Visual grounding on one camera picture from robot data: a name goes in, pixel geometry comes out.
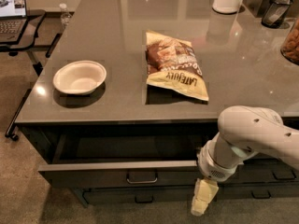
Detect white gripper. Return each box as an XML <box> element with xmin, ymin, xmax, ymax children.
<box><xmin>191</xmin><ymin>140</ymin><xmax>238</xmax><ymax>217</ymax></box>

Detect dark drawer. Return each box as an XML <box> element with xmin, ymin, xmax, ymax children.
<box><xmin>216</xmin><ymin>183</ymin><xmax>299</xmax><ymax>200</ymax></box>
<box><xmin>228</xmin><ymin>159</ymin><xmax>299</xmax><ymax>184</ymax></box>
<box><xmin>73</xmin><ymin>186</ymin><xmax>194</xmax><ymax>206</ymax></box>
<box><xmin>38</xmin><ymin>134</ymin><xmax>202</xmax><ymax>189</ymax></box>

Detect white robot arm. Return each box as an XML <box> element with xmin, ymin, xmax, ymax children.
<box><xmin>191</xmin><ymin>105</ymin><xmax>299</xmax><ymax>217</ymax></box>

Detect open laptop computer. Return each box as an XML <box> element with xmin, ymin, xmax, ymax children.
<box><xmin>0</xmin><ymin>0</ymin><xmax>28</xmax><ymax>44</ymax></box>

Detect yellow brown chip bag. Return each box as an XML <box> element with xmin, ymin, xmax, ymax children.
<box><xmin>146</xmin><ymin>31</ymin><xmax>209</xmax><ymax>102</ymax></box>

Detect glass jar of nuts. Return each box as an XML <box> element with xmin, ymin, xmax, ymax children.
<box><xmin>280</xmin><ymin>18</ymin><xmax>299</xmax><ymax>64</ymax></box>

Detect white paper bowl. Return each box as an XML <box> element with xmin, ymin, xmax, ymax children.
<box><xmin>53</xmin><ymin>61</ymin><xmax>107</xmax><ymax>95</ymax></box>

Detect black mesh utensil holder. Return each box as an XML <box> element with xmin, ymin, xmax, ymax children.
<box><xmin>262</xmin><ymin>0</ymin><xmax>292</xmax><ymax>28</ymax></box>

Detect clear plastic water bottle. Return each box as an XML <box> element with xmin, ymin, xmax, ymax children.
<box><xmin>59</xmin><ymin>3</ymin><xmax>72</xmax><ymax>29</ymax></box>

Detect black rolling laptop stand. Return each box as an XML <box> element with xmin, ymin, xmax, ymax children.
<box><xmin>0</xmin><ymin>8</ymin><xmax>64</xmax><ymax>142</ymax></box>

